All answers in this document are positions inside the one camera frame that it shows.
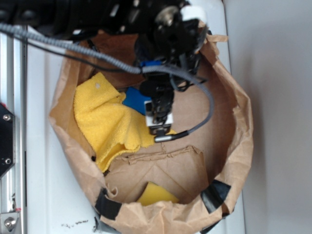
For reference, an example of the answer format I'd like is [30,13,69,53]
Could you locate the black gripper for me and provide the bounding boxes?
[138,60,203,125]

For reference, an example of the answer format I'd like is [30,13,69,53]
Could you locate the blue rectangular block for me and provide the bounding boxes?
[123,87,151,115]

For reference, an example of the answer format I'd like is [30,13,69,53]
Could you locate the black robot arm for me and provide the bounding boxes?
[0,0,208,126]

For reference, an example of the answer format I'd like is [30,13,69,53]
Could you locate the yellow cloth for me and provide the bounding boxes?
[74,72,177,173]

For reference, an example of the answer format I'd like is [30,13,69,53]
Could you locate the brown paper bag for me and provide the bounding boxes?
[49,32,254,234]

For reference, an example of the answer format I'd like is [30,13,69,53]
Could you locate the yellow sponge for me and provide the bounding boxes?
[137,181,179,206]

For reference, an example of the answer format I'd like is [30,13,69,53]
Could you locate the white plastic bin lid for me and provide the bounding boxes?
[26,0,246,234]

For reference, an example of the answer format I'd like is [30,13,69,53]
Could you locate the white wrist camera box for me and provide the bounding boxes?
[144,100,174,136]

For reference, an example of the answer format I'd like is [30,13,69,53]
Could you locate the aluminium frame rail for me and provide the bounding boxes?
[0,33,27,234]

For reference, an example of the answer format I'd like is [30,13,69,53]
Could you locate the black mounting bracket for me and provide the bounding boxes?
[0,103,15,178]

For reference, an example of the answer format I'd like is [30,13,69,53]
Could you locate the grey braided cable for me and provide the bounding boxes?
[0,23,215,143]

